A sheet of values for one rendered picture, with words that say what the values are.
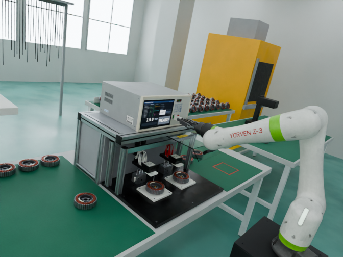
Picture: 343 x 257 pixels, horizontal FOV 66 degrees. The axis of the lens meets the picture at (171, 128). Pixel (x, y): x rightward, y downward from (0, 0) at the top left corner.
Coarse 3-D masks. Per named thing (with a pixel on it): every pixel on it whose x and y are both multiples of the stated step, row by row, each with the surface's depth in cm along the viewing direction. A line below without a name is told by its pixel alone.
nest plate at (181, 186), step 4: (168, 176) 175; (172, 176) 176; (168, 180) 170; (172, 180) 171; (192, 180) 176; (176, 184) 167; (180, 184) 168; (184, 184) 169; (188, 184) 170; (192, 184) 172; (180, 188) 164; (184, 188) 166
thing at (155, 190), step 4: (148, 184) 154; (152, 184) 157; (156, 184) 158; (160, 184) 157; (148, 188) 151; (152, 188) 150; (156, 188) 152; (160, 188) 152; (164, 188) 154; (152, 192) 150; (156, 192) 150; (160, 192) 151
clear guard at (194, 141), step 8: (168, 136) 165; (176, 136) 168; (192, 136) 174; (200, 136) 177; (184, 144) 157; (192, 144) 159; (200, 144) 162; (200, 152) 155; (216, 152) 166; (200, 160) 152
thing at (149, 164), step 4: (136, 164) 159; (144, 164) 154; (148, 164) 155; (152, 164) 156; (140, 168) 157; (144, 168) 154; (148, 168) 152; (152, 168) 154; (156, 168) 157; (136, 172) 161; (148, 172) 153; (152, 172) 155; (156, 172) 156
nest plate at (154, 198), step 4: (140, 188) 155; (144, 188) 156; (144, 192) 152; (148, 192) 152; (164, 192) 155; (168, 192) 156; (148, 196) 149; (152, 196) 149; (156, 196) 150; (160, 196) 150; (164, 196) 152; (152, 200) 147; (156, 200) 147
